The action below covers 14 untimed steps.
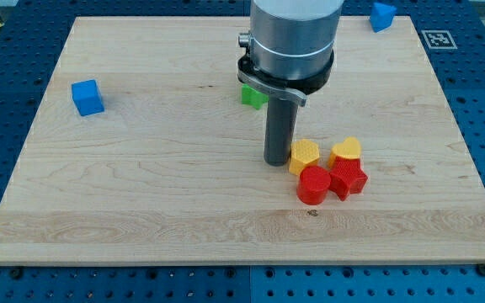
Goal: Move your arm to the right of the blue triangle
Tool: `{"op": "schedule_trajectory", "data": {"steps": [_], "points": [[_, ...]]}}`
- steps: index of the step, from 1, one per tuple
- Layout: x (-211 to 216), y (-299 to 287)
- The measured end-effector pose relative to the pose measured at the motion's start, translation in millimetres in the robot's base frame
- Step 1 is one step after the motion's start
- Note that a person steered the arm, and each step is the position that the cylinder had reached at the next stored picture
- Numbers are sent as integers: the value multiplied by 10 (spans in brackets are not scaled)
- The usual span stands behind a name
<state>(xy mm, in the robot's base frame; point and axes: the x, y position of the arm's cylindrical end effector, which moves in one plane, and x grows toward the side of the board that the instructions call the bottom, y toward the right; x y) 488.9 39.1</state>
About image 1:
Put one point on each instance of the yellow hexagon block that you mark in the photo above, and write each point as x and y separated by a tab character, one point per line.
304	153

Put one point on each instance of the white fiducial marker tag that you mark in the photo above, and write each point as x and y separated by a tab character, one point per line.
438	39

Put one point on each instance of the yellow heart block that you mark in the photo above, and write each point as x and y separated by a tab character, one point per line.
350	149

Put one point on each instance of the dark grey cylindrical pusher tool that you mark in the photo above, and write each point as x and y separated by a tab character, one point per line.
280	125

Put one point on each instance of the blue triangle block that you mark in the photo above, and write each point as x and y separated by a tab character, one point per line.
381	16

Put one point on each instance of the blue cube block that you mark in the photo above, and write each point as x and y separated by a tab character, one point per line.
87	98

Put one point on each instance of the red cylinder block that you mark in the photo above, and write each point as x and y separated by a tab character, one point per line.
313	186

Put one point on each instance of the red star block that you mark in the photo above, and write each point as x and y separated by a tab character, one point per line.
347	177

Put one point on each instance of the green star block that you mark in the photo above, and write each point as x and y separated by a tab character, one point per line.
252	97

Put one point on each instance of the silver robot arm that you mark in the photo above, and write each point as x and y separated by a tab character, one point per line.
289	47

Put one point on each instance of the wooden board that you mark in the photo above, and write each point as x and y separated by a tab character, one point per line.
172	172

